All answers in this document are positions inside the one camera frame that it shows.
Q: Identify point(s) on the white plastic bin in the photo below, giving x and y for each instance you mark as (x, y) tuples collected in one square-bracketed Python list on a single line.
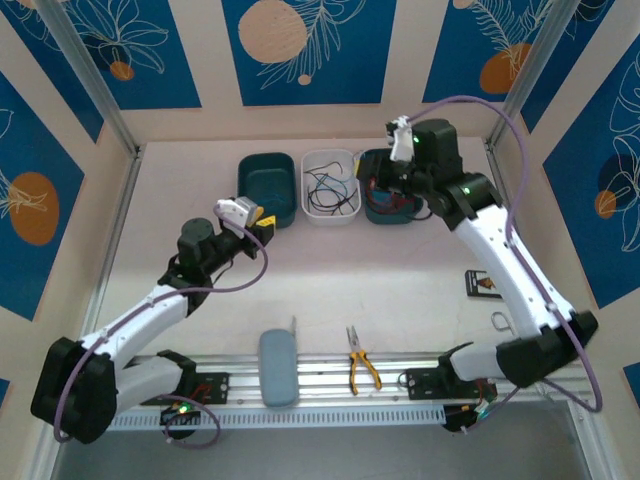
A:
[(330, 220)]

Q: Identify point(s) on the black card package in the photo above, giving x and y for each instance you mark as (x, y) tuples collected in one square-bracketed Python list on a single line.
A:
[(477, 285)]

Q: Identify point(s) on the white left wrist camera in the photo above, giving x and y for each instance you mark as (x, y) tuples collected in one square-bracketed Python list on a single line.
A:
[(235, 209)]

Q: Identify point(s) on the aluminium mounting rail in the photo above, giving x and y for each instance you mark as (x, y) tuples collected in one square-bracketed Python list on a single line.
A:
[(320, 380)]

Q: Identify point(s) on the teal plastic bin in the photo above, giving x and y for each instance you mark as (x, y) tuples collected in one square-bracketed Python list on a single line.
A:
[(390, 217), (265, 180)]

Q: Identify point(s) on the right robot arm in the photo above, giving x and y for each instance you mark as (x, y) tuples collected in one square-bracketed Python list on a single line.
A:
[(505, 260)]

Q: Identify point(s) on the grey glasses case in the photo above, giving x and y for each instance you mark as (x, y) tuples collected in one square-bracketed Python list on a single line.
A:
[(278, 367)]

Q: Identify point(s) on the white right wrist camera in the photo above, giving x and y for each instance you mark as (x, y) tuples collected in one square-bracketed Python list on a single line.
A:
[(400, 142)]

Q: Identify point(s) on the blue floral wall panel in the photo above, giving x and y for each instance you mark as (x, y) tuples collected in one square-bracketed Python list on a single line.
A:
[(320, 50), (150, 75), (600, 40), (55, 55), (30, 250), (450, 20), (585, 240)]

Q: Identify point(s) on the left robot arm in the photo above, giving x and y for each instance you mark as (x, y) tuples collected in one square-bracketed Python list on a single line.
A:
[(145, 320)]

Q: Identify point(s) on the aluminium table edge rail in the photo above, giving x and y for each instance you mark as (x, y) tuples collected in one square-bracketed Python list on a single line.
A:
[(496, 157), (116, 225)]

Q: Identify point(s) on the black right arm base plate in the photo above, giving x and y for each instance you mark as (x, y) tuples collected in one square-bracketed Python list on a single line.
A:
[(420, 382)]

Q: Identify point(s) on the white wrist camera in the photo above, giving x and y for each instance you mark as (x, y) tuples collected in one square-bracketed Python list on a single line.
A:
[(400, 142), (235, 209)]

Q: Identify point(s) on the aluminium frame post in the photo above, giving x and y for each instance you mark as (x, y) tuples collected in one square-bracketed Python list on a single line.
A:
[(92, 75), (525, 75)]

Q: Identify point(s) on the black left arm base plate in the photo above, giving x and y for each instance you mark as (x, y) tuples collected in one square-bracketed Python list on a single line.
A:
[(220, 387)]

